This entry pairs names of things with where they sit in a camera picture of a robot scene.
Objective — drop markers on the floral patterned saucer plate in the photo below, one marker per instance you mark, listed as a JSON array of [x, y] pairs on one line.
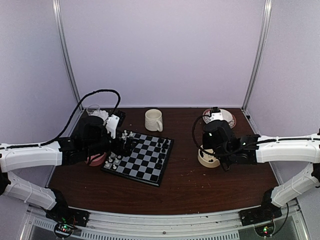
[[205, 117]]

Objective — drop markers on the white ribbed ceramic mug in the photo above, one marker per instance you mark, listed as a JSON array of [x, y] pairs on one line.
[[153, 120]]

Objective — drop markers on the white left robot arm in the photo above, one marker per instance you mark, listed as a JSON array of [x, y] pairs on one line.
[[92, 137]]

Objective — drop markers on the aluminium frame post right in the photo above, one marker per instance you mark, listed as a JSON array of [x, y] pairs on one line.
[[264, 30]]

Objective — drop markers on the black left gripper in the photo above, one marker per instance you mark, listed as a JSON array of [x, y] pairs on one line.
[[126, 150]]

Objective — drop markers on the black and white chessboard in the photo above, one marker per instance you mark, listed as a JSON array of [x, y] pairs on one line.
[[142, 165]]

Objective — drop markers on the pink bowl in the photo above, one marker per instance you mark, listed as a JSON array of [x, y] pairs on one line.
[[96, 160]]

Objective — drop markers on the white ceramic cup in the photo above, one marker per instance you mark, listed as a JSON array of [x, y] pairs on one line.
[[227, 116]]

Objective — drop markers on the clear glass cup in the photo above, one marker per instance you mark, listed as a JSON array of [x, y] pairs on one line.
[[93, 109]]

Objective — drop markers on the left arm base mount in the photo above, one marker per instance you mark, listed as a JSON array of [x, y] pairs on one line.
[[68, 220]]

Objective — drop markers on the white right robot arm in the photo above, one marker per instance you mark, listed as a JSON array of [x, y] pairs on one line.
[[259, 149]]

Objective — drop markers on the aluminium frame post left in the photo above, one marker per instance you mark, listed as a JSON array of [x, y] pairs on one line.
[[56, 4]]

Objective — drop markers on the aluminium frame post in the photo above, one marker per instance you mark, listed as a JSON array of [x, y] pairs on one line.
[[264, 30], [56, 4]]

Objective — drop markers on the aluminium front rail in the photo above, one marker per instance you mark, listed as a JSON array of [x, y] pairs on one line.
[[193, 215]]

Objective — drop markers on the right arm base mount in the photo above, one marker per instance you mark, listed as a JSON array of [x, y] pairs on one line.
[[262, 219]]

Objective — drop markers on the cream bowl of black pieces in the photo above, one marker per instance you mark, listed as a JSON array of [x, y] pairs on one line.
[[206, 160]]

